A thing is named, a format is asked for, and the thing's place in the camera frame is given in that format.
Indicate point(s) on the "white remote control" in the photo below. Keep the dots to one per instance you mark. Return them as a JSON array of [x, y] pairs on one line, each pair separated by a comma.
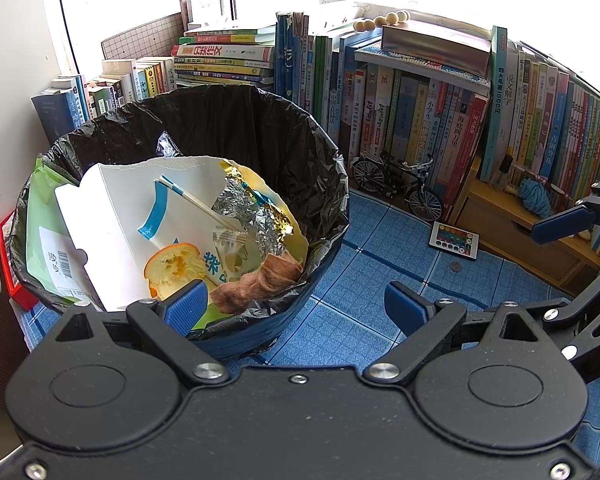
[[452, 240]]

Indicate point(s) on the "white paper food box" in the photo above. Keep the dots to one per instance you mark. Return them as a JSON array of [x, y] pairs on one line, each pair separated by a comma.
[[115, 220]]

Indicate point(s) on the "pink pen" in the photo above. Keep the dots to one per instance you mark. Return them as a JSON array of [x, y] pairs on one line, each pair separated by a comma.
[[530, 174]]

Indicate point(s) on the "blue yarn ball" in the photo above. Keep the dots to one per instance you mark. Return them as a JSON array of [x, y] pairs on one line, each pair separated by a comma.
[[535, 197]]

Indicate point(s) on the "green plastic bag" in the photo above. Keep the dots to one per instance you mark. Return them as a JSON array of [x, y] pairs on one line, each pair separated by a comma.
[[40, 240]]

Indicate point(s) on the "wooden box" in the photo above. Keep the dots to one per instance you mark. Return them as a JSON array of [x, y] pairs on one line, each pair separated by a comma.
[[505, 240]]

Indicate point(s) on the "small black hammer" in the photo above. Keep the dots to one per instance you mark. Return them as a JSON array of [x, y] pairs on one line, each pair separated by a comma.
[[506, 165]]

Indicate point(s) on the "stack of flat books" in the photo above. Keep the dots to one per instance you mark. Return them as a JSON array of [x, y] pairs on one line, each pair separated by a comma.
[[220, 55]]

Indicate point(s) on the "white grid board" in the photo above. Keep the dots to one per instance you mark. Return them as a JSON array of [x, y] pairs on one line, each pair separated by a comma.
[[140, 40]]

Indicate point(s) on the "large gold foil bag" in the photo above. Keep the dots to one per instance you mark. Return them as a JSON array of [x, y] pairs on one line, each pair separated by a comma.
[[260, 215]]

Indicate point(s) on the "silver foil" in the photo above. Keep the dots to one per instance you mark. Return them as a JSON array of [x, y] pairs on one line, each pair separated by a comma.
[[169, 144]]

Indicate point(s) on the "trash bin with black bag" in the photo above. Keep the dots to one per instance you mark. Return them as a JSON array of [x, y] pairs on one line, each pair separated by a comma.
[[280, 125]]

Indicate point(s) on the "row of small paperbacks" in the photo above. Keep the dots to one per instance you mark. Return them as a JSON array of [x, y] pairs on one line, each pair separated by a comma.
[[110, 90]]

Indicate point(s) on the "blue checked mat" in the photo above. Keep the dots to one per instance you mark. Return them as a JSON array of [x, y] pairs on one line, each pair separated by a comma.
[[370, 270]]

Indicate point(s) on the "row of colourful upright books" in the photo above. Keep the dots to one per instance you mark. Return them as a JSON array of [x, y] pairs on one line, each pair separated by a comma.
[[420, 120]]

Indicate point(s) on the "red tray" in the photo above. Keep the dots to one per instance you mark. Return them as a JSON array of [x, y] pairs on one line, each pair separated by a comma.
[[22, 301]]

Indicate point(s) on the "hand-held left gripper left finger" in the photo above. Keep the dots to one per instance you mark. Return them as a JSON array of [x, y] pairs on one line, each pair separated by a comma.
[[187, 305]]

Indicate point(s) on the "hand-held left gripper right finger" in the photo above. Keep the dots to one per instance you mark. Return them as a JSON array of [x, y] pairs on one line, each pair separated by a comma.
[[405, 310]]

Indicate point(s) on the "small white box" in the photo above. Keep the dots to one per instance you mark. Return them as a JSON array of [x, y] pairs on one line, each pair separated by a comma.
[[205, 7]]

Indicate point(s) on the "white blue disposable chopsticks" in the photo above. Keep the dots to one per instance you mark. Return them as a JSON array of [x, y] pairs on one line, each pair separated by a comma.
[[195, 203]]

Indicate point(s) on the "orange fruit peel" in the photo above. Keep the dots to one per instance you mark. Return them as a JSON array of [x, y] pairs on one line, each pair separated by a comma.
[[172, 265]]

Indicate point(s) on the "black toy bicycle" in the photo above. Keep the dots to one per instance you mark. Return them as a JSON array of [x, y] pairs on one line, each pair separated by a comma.
[[395, 175]]

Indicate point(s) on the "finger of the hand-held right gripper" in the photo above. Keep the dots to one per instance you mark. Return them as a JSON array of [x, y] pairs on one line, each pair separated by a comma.
[[560, 225], [555, 315]]

